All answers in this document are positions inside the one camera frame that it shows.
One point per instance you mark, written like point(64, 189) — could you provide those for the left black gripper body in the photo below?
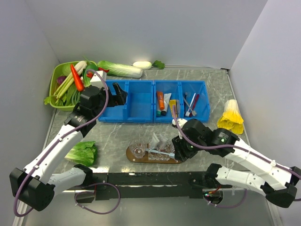
point(112, 100)

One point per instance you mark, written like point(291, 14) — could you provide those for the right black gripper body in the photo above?
point(189, 149)

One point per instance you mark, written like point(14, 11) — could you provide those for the white blue toothbrush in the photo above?
point(171, 155)

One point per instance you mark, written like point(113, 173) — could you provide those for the clear square organizer tray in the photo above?
point(161, 157)

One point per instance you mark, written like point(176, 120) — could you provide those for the white red toothpaste tube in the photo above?
point(162, 141)

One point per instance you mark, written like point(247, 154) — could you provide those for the white toothpaste tube blue cap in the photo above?
point(154, 141)

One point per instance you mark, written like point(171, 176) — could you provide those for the grey toothbrush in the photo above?
point(189, 111)

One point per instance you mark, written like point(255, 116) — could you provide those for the clear plastic cup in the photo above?
point(138, 147)

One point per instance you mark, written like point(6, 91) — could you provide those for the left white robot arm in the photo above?
point(36, 185)

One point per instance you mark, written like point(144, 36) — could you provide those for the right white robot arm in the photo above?
point(276, 182)

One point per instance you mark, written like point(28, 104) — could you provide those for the orange toothpaste tube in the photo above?
point(160, 98)

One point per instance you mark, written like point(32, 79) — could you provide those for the brown wooden oval tray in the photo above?
point(144, 159)

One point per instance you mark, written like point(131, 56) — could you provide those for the red toothbrush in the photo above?
point(195, 103)

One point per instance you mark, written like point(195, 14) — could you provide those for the left blue storage bin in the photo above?
point(139, 105)

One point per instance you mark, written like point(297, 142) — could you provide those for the blue storage bin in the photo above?
point(139, 105)
point(177, 90)

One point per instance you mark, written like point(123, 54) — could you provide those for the right blue storage bin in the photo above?
point(177, 90)

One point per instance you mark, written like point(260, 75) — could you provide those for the napa cabbage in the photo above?
point(121, 70)

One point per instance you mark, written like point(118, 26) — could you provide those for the red chili pepper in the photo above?
point(105, 70)

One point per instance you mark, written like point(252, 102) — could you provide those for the white radish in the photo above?
point(146, 65)

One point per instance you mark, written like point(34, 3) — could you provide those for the bok choy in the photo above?
point(86, 80)

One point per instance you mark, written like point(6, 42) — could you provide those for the green bean bunch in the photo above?
point(70, 97)

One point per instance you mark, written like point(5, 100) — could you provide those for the orange carrot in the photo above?
point(77, 80)

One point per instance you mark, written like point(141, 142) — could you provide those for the silver white printed tube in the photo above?
point(166, 103)

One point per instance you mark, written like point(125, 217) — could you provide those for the white green leek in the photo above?
point(69, 80)

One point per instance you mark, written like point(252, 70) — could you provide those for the yellow cap small tube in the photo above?
point(173, 107)

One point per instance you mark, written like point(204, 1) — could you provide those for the yellow baby cabbage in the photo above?
point(231, 119)

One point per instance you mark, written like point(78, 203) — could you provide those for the purple onion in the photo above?
point(60, 79)

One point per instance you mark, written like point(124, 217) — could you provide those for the green lettuce head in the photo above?
point(84, 153)

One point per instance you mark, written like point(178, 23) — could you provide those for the green plastic basket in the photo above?
point(53, 87)

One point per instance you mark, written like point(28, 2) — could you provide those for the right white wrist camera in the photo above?
point(179, 123)

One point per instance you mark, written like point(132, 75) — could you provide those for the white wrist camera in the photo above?
point(179, 123)
point(95, 77)

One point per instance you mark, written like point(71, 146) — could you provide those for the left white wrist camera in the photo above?
point(95, 77)

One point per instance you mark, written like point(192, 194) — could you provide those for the black base frame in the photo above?
point(151, 185)

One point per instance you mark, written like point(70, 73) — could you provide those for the aluminium rail frame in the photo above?
point(22, 208)

